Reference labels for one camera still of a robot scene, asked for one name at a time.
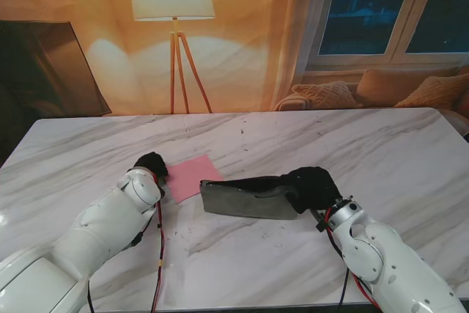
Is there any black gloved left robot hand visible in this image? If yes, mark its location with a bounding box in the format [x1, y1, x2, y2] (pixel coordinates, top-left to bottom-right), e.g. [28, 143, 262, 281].
[133, 151, 171, 184]

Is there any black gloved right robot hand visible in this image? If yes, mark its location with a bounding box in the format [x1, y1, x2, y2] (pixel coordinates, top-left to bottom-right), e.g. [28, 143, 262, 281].
[280, 166, 342, 215]

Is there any pink document folder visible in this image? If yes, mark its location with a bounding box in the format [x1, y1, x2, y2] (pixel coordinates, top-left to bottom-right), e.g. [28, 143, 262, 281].
[166, 154, 224, 205]

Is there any grey suede zipper pouch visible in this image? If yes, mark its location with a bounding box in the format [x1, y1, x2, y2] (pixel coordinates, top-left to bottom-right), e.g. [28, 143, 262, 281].
[199, 174, 300, 221]

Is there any cream knitted cushion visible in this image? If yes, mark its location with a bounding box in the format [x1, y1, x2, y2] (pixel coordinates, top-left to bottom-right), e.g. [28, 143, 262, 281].
[291, 80, 364, 110]

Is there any beige sofa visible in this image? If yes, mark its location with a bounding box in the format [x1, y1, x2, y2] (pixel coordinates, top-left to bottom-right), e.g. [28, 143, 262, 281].
[273, 65, 469, 141]

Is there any plain orange cushion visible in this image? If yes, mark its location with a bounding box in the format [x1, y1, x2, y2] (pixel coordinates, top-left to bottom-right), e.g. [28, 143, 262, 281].
[355, 67, 459, 108]

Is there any dark flat television screen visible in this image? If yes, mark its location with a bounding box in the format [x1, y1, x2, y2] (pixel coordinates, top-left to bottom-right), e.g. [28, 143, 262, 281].
[0, 20, 113, 152]

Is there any sheer beige curtain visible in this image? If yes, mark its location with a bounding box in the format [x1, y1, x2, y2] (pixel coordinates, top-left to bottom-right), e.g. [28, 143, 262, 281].
[270, 0, 342, 111]

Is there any orange knitted cushion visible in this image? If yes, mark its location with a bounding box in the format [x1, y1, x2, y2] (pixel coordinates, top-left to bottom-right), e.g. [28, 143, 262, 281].
[394, 73, 469, 110]

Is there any white framed window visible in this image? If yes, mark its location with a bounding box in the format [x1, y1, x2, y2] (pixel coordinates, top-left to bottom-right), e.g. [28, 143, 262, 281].
[304, 0, 469, 72]

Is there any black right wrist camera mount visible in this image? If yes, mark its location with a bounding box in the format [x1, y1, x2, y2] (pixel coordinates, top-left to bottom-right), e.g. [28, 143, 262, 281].
[311, 208, 330, 233]

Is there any red black left arm cable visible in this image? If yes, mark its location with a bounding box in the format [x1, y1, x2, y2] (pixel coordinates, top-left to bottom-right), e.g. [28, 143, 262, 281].
[86, 177, 166, 313]

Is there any red black arm cable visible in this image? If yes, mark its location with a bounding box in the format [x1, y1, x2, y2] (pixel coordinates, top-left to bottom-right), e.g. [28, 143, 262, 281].
[324, 207, 382, 309]
[86, 177, 166, 313]

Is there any red black right arm cable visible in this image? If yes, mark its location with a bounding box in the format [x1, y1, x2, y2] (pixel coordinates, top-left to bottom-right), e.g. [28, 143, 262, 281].
[324, 207, 382, 309]

